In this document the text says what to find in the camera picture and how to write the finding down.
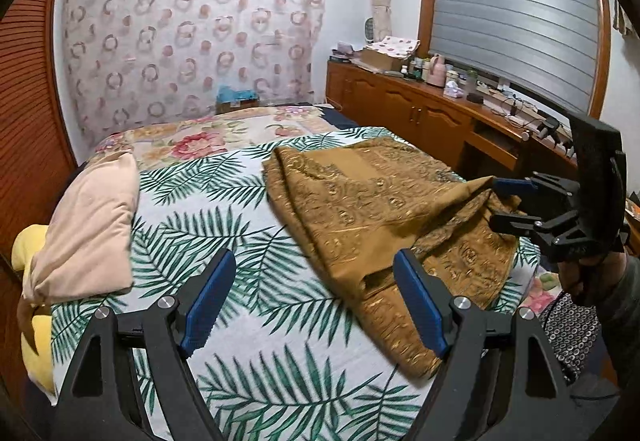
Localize yellow pillow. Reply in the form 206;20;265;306
11;223;58;397

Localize dark dotted cloth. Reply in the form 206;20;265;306
537;291;601;384

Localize small grey device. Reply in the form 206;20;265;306
537;118;562;143

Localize pink kettle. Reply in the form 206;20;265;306
427;54;447;86

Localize dark blue cloth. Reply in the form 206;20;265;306
300;104;361;129

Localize brown paisley shirt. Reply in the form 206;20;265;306
261;141;526;379

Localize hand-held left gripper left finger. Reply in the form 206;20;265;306
47;248;237;441

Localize leaf print blanket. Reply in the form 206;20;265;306
50;126;543;441

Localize beige pillow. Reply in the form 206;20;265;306
22;152;141;307

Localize wooden cabinet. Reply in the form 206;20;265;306
326;58;591;182

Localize person's right forearm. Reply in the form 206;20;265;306
592;251;640;402

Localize floral cloth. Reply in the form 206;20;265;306
372;35;421;56

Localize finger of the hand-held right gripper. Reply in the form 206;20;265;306
491;172;583;202
488;208;583;248

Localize grey window blind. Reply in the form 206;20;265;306
430;0;601;114

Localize cardboard box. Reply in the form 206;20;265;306
361;48;401;72

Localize row of small bottles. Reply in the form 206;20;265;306
400;58;431;82

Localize floral bed sheet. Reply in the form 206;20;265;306
95;104;331;167

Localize person's right hand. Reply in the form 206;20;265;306
556;253;627;308

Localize black cables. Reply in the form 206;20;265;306
500;91;546;123

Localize ring-patterned sheer curtain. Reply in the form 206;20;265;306
57;0;327;154

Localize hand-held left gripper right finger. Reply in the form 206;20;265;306
393;248;587;441

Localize teal package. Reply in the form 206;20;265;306
216;85;260;113

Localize wooden slatted door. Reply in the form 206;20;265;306
0;0;78;262

